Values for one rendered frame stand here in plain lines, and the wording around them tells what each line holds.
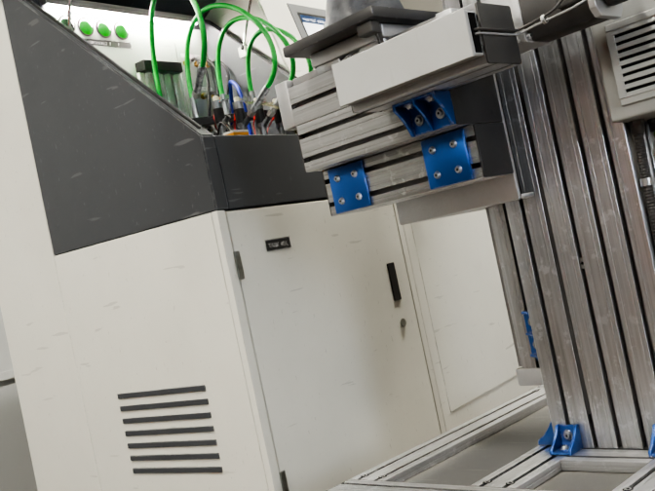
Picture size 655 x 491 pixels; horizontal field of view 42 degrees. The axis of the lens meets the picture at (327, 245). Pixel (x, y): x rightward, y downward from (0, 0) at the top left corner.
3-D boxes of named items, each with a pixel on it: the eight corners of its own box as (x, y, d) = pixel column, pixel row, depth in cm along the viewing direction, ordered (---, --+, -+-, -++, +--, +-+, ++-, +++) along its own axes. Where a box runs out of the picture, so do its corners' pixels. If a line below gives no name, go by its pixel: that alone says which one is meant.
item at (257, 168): (229, 208, 179) (214, 134, 179) (214, 212, 181) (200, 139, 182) (387, 190, 228) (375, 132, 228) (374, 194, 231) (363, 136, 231)
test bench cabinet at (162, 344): (293, 586, 174) (215, 210, 175) (116, 569, 209) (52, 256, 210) (455, 473, 230) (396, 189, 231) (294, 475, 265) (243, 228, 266)
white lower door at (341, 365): (293, 532, 176) (226, 210, 177) (285, 532, 178) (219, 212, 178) (444, 439, 228) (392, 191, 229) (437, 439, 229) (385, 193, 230)
